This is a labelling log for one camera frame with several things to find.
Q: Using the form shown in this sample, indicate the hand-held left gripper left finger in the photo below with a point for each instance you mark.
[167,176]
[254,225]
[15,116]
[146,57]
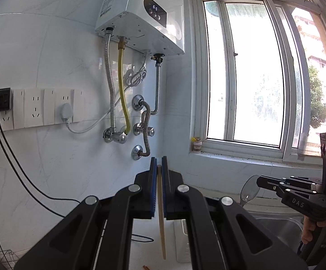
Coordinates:
[153,191]

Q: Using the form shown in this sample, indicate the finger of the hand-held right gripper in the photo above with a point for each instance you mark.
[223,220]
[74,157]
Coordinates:
[269,182]
[297,190]

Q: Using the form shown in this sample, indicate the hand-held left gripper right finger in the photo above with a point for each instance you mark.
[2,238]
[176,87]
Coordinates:
[165,191]

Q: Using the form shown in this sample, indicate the metal spoon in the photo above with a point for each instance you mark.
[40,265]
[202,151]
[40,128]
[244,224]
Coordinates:
[248,192]

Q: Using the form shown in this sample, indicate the light wooden chopstick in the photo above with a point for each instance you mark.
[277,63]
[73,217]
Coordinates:
[161,230]

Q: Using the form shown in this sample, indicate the cream plastic utensil holder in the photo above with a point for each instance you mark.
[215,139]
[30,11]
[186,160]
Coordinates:
[181,244]

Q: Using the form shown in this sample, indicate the person's right hand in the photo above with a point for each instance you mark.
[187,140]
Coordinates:
[309,230]

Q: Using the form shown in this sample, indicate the stainless steel sink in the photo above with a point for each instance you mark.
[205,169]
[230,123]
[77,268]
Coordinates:
[278,230]

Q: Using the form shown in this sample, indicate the small glass bottle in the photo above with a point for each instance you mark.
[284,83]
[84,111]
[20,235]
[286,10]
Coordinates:
[197,145]

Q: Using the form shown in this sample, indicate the chrome angle valve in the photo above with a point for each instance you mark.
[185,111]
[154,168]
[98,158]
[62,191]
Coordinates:
[108,135]
[143,130]

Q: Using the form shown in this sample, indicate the white framed window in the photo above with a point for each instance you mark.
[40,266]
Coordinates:
[250,76]

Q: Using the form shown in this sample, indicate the white power plug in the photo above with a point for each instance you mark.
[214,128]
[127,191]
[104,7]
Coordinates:
[66,112]

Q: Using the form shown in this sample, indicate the chrome wall flange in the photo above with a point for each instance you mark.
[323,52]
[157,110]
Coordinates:
[137,152]
[137,102]

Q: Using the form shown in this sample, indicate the white wall outlet strip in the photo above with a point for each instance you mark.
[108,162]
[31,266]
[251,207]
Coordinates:
[39,109]

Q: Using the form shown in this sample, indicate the black wall charger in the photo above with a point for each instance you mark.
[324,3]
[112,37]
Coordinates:
[2,99]

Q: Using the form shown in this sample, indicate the white wall water heater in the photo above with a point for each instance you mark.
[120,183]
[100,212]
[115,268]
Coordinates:
[140,11]

